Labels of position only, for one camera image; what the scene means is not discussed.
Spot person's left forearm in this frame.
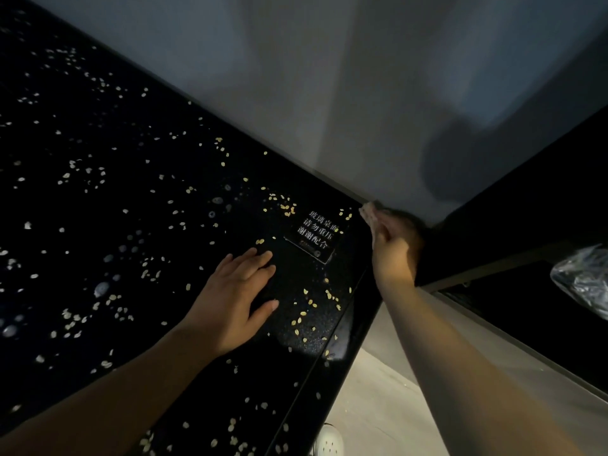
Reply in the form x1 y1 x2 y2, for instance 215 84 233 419
0 323 224 456

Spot person's right forearm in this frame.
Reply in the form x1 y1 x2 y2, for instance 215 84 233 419
377 279 586 456

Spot scattered pale grain flakes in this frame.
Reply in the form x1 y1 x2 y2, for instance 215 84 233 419
0 9 356 456

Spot black cabinet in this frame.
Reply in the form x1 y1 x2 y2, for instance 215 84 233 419
415 105 608 403

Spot person's right hand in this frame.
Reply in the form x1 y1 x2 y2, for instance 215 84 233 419
370 208 425 291

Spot black sign with white lettering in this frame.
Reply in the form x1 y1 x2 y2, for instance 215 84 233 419
284 206 344 265

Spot pink cleaning cloth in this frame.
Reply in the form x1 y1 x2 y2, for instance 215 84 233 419
359 201 391 235

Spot person's left hand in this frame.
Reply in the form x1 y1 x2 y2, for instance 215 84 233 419
183 247 280 358

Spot white shoe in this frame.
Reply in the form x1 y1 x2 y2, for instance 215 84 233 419
311 422 345 456

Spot clear crumpled plastic bag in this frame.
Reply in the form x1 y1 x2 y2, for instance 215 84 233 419
549 244 608 321

